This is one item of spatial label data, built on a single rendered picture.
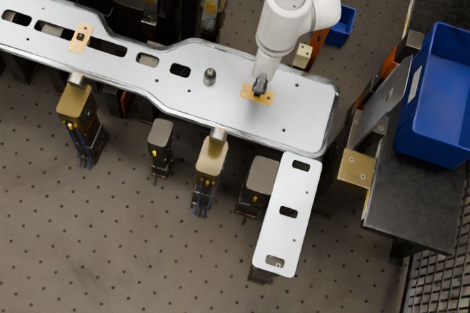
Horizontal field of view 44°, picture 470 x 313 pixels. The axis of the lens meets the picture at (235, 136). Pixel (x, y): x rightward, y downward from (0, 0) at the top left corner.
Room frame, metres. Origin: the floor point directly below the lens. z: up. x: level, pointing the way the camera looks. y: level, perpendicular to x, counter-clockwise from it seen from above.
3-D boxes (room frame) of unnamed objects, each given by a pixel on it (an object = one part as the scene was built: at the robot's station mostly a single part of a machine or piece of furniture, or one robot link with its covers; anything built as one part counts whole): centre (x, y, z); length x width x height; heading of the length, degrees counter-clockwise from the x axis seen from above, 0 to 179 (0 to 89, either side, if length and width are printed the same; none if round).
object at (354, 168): (0.49, -0.29, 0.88); 0.08 x 0.08 x 0.36; 89
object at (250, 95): (0.62, -0.02, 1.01); 0.08 x 0.04 x 0.01; 88
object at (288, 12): (0.63, -0.03, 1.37); 0.09 x 0.08 x 0.13; 122
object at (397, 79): (0.60, -0.29, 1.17); 0.12 x 0.01 x 0.34; 179
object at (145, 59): (0.63, 0.26, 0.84); 0.12 x 0.05 x 0.29; 179
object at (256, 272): (0.24, -0.17, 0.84); 0.05 x 0.05 x 0.29; 89
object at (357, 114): (0.60, -0.29, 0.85); 0.12 x 0.03 x 0.30; 179
